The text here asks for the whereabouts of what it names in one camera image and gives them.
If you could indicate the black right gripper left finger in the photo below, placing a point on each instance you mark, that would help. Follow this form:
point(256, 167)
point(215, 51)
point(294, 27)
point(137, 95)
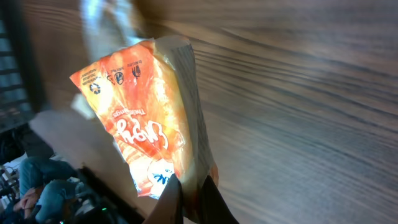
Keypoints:
point(168, 209)

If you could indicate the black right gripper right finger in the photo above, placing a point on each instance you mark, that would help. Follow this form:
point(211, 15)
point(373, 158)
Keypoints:
point(212, 209)

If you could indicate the orange small box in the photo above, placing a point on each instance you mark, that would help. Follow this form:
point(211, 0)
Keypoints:
point(146, 97)

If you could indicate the snack bag brown white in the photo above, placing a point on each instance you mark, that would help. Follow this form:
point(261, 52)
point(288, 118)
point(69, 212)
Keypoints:
point(109, 25)

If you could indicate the seated person in background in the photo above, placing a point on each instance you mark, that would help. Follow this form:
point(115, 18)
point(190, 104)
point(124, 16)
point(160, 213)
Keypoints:
point(45, 190)

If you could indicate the black mesh basket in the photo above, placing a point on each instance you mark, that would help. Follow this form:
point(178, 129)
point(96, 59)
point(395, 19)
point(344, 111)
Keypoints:
point(22, 91)

